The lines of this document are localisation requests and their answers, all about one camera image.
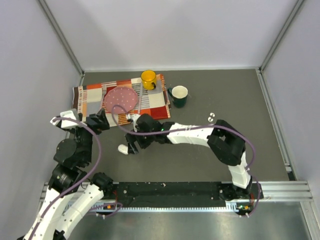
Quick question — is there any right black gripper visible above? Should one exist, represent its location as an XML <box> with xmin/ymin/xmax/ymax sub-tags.
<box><xmin>125</xmin><ymin>127</ymin><xmax>156</xmax><ymax>155</ymax></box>

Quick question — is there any pink dotted plate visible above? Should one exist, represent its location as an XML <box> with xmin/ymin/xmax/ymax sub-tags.
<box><xmin>104</xmin><ymin>86</ymin><xmax>138</xmax><ymax>115</ymax></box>

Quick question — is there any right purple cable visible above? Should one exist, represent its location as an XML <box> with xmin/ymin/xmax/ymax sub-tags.
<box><xmin>111</xmin><ymin>104</ymin><xmax>262</xmax><ymax>218</ymax></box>

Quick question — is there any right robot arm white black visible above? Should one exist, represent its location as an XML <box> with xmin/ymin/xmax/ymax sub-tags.
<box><xmin>117</xmin><ymin>113</ymin><xmax>253</xmax><ymax>198</ymax></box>

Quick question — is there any lilac fork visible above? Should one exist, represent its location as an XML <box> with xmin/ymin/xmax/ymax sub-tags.
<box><xmin>99</xmin><ymin>85</ymin><xmax>107</xmax><ymax>108</ymax></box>

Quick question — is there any grey slotted cable duct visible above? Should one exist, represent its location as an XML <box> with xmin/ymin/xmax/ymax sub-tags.
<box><xmin>90</xmin><ymin>202</ymin><xmax>252</xmax><ymax>213</ymax></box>

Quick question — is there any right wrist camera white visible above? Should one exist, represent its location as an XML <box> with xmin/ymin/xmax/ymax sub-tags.
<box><xmin>126</xmin><ymin>113</ymin><xmax>141</xmax><ymax>132</ymax></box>

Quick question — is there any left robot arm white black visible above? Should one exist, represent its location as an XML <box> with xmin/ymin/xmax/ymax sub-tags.
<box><xmin>21</xmin><ymin>108</ymin><xmax>114</xmax><ymax>240</ymax></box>

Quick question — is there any patterned orange placemat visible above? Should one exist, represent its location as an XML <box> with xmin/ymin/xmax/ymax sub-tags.
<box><xmin>72</xmin><ymin>74</ymin><xmax>171</xmax><ymax>127</ymax></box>

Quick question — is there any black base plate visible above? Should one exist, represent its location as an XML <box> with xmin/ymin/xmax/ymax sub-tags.
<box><xmin>114</xmin><ymin>181</ymin><xmax>251</xmax><ymax>207</ymax></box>

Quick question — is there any aluminium frame rail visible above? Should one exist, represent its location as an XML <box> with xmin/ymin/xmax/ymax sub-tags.
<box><xmin>41</xmin><ymin>181</ymin><xmax>313</xmax><ymax>201</ymax></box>

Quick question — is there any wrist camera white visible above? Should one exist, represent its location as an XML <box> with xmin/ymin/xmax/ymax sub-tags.
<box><xmin>50</xmin><ymin>108</ymin><xmax>81</xmax><ymax>130</ymax></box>
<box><xmin>126</xmin><ymin>113</ymin><xmax>141</xmax><ymax>132</ymax></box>

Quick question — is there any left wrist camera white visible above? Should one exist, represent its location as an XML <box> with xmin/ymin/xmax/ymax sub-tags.
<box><xmin>50</xmin><ymin>108</ymin><xmax>81</xmax><ymax>130</ymax></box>

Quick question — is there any yellow mug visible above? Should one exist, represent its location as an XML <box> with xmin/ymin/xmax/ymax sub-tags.
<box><xmin>140</xmin><ymin>70</ymin><xmax>157</xmax><ymax>91</ymax></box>

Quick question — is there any dark green mug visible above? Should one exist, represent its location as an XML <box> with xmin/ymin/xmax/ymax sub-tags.
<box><xmin>167</xmin><ymin>85</ymin><xmax>189</xmax><ymax>108</ymax></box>

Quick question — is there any lilac knife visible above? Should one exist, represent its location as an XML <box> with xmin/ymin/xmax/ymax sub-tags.
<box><xmin>137</xmin><ymin>83</ymin><xmax>143</xmax><ymax>115</ymax></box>

